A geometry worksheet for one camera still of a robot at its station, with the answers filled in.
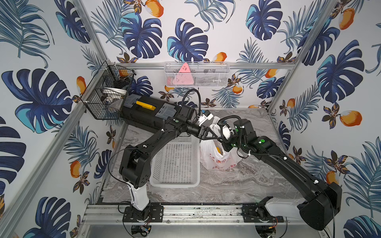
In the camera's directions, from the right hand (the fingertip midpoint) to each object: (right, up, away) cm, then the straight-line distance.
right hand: (219, 136), depth 78 cm
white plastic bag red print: (-3, -10, -2) cm, 11 cm away
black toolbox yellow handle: (-40, +13, +17) cm, 46 cm away
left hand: (-3, +1, -4) cm, 5 cm away
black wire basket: (-59, +24, 0) cm, 64 cm away
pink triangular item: (-19, +35, +12) cm, 42 cm away
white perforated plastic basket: (-23, -19, +12) cm, 32 cm away
